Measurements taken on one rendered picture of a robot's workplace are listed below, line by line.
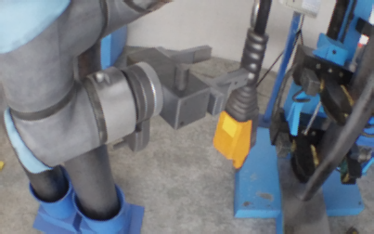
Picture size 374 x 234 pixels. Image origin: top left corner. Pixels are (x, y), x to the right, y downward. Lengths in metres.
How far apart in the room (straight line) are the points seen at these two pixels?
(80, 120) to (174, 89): 0.12
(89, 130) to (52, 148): 0.05
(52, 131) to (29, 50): 0.10
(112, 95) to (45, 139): 0.10
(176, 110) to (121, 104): 0.07
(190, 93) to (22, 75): 0.21
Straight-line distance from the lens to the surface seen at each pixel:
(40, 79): 0.23
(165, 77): 0.34
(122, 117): 0.30
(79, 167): 0.95
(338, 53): 1.48
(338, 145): 1.50
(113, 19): 0.29
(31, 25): 0.21
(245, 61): 0.50
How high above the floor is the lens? 1.52
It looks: 41 degrees down
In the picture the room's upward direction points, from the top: 10 degrees clockwise
